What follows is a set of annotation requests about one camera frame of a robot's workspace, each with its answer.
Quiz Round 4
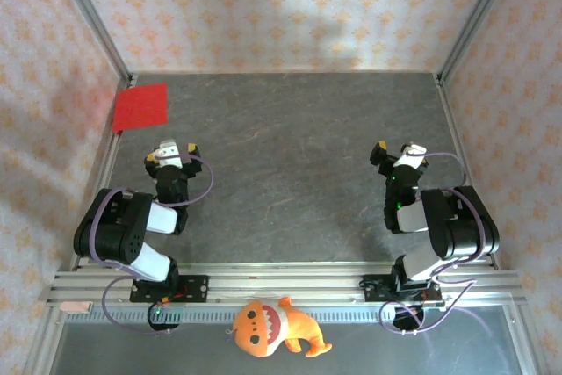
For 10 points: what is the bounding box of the pink tag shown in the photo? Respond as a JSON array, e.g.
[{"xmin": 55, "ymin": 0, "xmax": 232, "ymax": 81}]
[{"xmin": 60, "ymin": 300, "xmax": 93, "ymax": 314}]

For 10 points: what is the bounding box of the orange shark plush toy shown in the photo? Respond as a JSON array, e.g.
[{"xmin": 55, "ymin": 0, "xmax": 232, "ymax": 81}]
[{"xmin": 231, "ymin": 296, "xmax": 334, "ymax": 359}]

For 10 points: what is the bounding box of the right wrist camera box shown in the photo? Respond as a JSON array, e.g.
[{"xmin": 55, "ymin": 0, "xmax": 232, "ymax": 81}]
[{"xmin": 393, "ymin": 142, "xmax": 428, "ymax": 169}]

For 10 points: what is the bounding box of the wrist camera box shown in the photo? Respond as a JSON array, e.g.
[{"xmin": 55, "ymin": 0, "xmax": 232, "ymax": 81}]
[
  {"xmin": 393, "ymin": 142, "xmax": 428, "ymax": 169},
  {"xmin": 157, "ymin": 140, "xmax": 182, "ymax": 169}
]

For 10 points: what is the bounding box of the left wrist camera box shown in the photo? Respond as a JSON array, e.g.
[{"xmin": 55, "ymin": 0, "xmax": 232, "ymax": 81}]
[{"xmin": 157, "ymin": 140, "xmax": 182, "ymax": 169}]

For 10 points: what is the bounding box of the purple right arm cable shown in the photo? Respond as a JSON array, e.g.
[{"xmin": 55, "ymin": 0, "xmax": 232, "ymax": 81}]
[{"xmin": 379, "ymin": 151, "xmax": 487, "ymax": 335}]

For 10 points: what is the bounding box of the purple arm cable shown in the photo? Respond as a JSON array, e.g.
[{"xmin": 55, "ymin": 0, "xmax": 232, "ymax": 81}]
[
  {"xmin": 90, "ymin": 154, "xmax": 215, "ymax": 335},
  {"xmin": 379, "ymin": 151, "xmax": 487, "ymax": 335}
]

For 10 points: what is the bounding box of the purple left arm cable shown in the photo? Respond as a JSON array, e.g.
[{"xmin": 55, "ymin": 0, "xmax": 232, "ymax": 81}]
[{"xmin": 90, "ymin": 154, "xmax": 215, "ymax": 335}]

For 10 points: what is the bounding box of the aluminium side rail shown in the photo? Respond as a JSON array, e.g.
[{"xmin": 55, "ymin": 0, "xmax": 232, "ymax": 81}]
[
  {"xmin": 434, "ymin": 74, "xmax": 500, "ymax": 269},
  {"xmin": 69, "ymin": 80, "xmax": 137, "ymax": 270}
]

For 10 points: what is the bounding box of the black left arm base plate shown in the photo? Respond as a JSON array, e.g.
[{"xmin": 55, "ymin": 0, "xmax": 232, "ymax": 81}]
[{"xmin": 129, "ymin": 275, "xmax": 210, "ymax": 305}]

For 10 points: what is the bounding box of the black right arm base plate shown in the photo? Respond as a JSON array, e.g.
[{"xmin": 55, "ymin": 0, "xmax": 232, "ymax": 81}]
[{"xmin": 362, "ymin": 273, "xmax": 443, "ymax": 305}]

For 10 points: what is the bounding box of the slotted grey cable duct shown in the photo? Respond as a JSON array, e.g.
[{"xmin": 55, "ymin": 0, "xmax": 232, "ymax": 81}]
[{"xmin": 65, "ymin": 304, "xmax": 444, "ymax": 323}]

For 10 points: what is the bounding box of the black round cable port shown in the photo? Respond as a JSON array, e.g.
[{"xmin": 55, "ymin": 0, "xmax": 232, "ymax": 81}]
[
  {"xmin": 393, "ymin": 306, "xmax": 426, "ymax": 333},
  {"xmin": 147, "ymin": 304, "xmax": 182, "ymax": 333}
]

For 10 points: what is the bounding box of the aluminium cross rail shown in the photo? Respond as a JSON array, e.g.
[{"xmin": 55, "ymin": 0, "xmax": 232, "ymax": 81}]
[{"xmin": 46, "ymin": 263, "xmax": 526, "ymax": 306}]

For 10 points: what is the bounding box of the aluminium frame post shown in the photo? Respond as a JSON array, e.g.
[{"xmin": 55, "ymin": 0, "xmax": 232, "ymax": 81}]
[
  {"xmin": 47, "ymin": 0, "xmax": 135, "ymax": 86},
  {"xmin": 436, "ymin": 0, "xmax": 523, "ymax": 84}
]

